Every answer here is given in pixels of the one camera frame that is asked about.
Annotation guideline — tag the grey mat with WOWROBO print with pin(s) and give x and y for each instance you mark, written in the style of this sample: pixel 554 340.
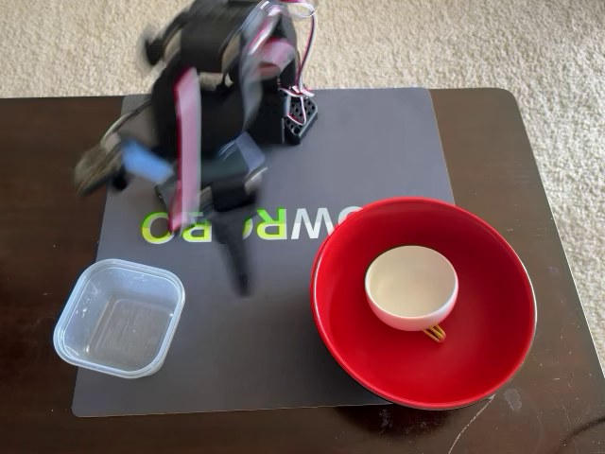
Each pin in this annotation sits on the grey mat with WOWROBO print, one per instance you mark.
pixel 212 369

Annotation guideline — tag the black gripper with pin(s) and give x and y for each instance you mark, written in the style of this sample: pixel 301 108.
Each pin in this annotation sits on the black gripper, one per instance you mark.
pixel 230 202

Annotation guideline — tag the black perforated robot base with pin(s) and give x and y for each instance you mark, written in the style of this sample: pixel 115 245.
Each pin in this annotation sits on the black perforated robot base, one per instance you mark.
pixel 300 118

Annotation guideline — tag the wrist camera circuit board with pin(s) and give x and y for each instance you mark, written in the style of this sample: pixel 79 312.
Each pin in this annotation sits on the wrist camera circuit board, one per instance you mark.
pixel 94 168

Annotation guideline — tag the small blue plastic block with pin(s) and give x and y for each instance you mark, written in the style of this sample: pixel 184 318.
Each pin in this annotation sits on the small blue plastic block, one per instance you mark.
pixel 146 164

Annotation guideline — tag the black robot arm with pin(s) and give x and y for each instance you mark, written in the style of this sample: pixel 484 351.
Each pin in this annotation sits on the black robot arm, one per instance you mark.
pixel 212 57

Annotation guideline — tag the red bowl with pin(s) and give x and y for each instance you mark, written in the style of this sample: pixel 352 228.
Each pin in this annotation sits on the red bowl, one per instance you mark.
pixel 378 359

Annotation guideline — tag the small white bowl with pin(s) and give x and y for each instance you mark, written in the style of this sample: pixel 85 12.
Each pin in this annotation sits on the small white bowl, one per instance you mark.
pixel 406 284

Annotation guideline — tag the clear plastic container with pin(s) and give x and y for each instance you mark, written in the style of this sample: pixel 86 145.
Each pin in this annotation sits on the clear plastic container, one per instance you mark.
pixel 118 326

